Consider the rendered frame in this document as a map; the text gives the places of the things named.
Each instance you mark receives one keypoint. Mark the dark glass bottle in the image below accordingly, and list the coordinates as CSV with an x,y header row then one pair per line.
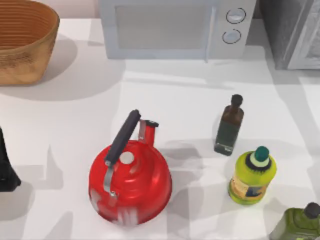
x,y
228,130

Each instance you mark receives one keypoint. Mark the microwave oven door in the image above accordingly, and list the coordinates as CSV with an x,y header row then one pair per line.
x,y
160,27

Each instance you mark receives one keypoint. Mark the pale microwave oven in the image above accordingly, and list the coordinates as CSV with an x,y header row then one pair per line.
x,y
235,53

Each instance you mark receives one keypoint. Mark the yellow-green bottle with green cap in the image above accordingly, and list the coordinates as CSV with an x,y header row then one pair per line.
x,y
250,177

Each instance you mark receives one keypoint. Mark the microwave knob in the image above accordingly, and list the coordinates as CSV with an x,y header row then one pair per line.
x,y
231,36
235,15

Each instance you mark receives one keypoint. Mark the woven brown basket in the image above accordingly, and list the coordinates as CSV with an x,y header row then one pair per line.
x,y
23,52

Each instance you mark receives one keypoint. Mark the olive green bottle black cap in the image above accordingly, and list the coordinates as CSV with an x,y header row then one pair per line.
x,y
297,225

